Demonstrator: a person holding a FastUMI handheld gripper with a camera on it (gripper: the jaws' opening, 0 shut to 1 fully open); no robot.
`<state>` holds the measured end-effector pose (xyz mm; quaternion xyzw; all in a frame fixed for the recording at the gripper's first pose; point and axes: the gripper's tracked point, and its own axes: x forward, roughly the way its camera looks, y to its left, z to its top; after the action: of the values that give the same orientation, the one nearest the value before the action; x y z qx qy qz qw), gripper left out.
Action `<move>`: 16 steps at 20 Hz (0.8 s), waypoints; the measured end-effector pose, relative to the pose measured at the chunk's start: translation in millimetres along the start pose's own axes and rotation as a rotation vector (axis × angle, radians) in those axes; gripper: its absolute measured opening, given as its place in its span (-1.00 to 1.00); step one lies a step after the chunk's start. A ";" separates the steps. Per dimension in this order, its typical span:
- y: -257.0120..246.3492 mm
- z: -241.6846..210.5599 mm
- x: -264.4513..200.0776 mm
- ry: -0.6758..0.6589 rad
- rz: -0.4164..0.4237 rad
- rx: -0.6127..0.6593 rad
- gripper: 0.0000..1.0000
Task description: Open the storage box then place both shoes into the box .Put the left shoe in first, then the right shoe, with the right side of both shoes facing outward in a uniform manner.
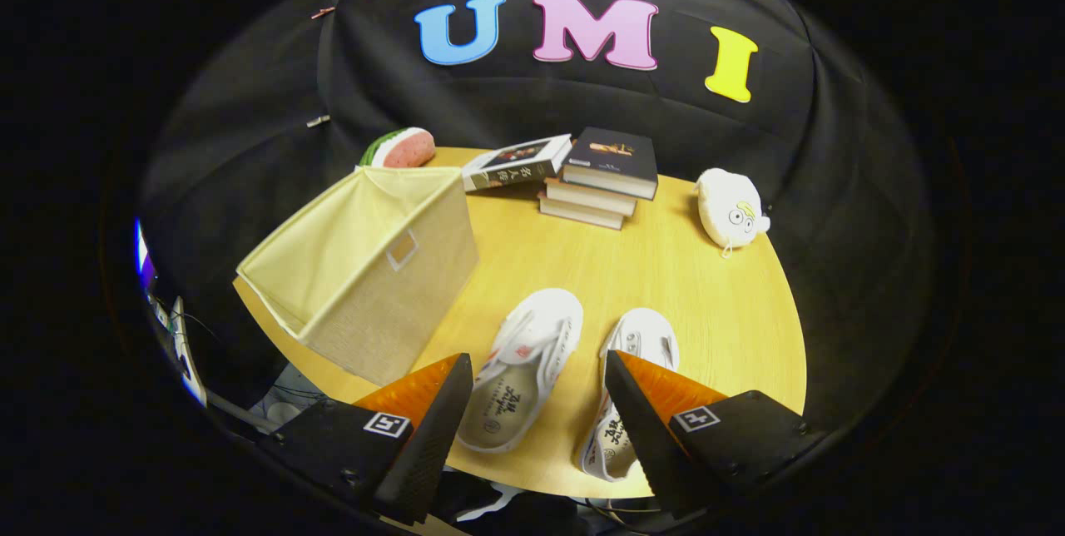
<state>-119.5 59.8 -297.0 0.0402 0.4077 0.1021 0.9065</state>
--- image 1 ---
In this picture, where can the grey clothes clip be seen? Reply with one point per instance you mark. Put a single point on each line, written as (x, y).
(317, 121)

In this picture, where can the dark cover book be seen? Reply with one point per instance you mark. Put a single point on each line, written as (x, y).
(611, 155)

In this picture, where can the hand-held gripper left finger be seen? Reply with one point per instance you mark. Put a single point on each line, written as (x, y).
(424, 444)

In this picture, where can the white canvas shoe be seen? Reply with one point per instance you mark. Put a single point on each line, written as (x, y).
(524, 369)
(645, 336)

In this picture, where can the leaning book with white spine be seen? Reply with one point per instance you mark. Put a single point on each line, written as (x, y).
(512, 170)

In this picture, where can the white plush toy with eyes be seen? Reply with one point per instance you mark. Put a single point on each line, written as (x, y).
(724, 203)

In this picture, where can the orange clothes clip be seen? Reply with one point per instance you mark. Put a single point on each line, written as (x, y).
(323, 12)

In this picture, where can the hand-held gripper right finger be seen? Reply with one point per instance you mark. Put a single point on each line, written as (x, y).
(645, 444)

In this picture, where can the beige fabric storage box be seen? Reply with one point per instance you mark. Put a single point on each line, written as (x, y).
(391, 295)

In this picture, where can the watermelon slice plush toy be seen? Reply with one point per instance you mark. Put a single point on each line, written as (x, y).
(403, 149)

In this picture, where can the brown cover book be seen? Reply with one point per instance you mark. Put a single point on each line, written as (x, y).
(578, 214)
(586, 196)

